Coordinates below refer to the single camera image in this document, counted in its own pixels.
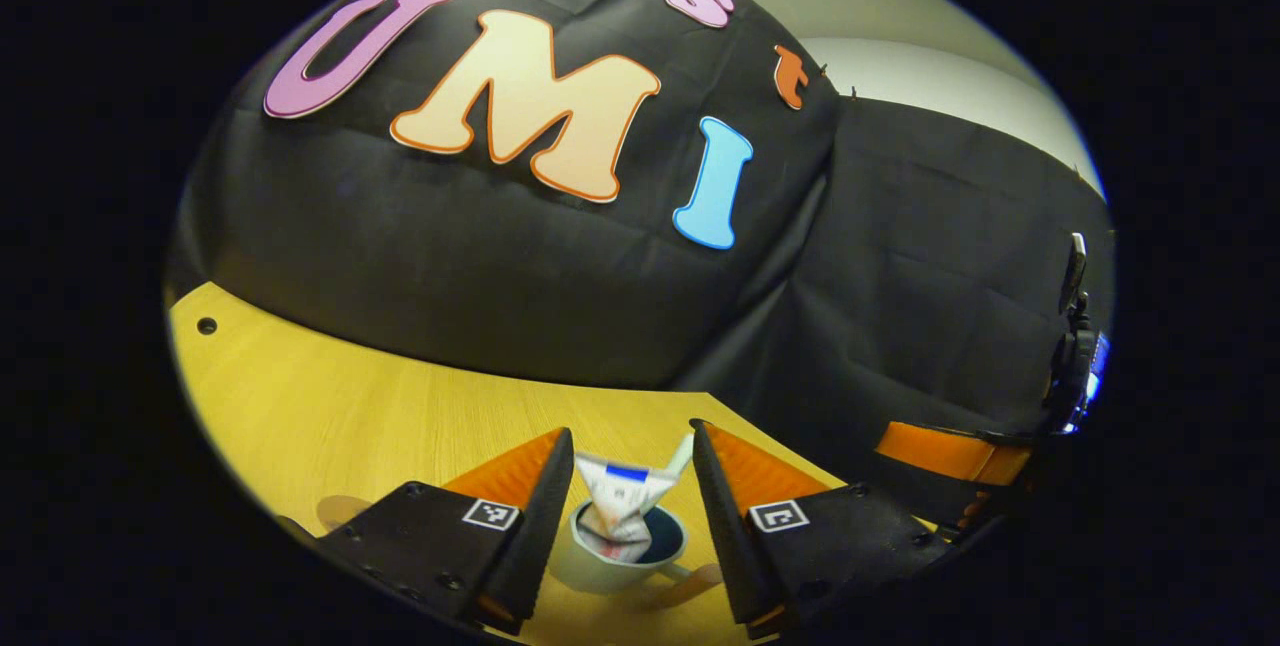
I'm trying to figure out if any yellow wooden desktop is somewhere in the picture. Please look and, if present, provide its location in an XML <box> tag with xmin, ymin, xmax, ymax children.
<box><xmin>168</xmin><ymin>281</ymin><xmax>851</xmax><ymax>646</ymax></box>

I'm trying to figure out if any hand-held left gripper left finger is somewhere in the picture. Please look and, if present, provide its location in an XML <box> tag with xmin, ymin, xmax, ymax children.
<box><xmin>318</xmin><ymin>428</ymin><xmax>576</xmax><ymax>637</ymax></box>

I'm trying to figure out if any black backdrop cloth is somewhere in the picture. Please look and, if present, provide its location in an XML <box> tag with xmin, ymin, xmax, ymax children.
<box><xmin>165</xmin><ymin>0</ymin><xmax>1116</xmax><ymax>527</ymax></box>

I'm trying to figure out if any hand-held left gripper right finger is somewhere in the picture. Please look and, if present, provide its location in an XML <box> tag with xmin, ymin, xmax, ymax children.
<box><xmin>690</xmin><ymin>419</ymin><xmax>951</xmax><ymax>639</ymax></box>

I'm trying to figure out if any white toothpaste tube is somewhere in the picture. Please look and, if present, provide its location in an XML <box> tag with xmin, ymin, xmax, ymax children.
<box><xmin>573</xmin><ymin>453</ymin><xmax>679</xmax><ymax>564</ymax></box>

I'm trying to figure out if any brown round coaster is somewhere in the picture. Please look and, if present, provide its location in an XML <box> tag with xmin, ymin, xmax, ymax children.
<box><xmin>317</xmin><ymin>495</ymin><xmax>373</xmax><ymax>530</ymax></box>

